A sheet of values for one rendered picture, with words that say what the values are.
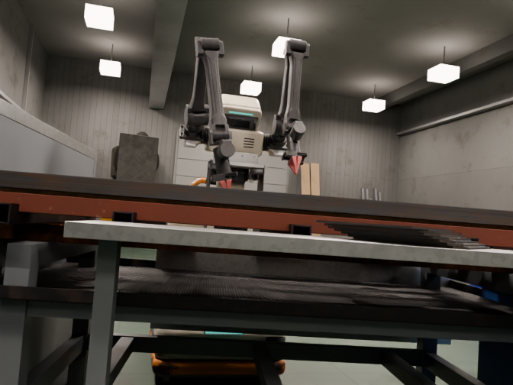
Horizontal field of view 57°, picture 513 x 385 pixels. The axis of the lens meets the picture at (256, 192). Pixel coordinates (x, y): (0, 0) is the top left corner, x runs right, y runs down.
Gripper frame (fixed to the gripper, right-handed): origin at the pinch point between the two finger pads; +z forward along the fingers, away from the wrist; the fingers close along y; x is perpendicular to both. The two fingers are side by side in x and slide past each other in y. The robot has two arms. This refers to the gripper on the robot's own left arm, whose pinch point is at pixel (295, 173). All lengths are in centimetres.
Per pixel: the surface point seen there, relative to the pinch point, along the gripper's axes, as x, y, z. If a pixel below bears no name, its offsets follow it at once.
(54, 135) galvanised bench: -15, -96, 5
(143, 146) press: 770, -71, -536
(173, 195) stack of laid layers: -57, -56, 48
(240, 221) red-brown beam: -57, -38, 54
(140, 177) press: 804, -70, -472
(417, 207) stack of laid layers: -66, 8, 51
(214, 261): 21, -32, 34
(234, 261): 20.0, -23.6, 34.6
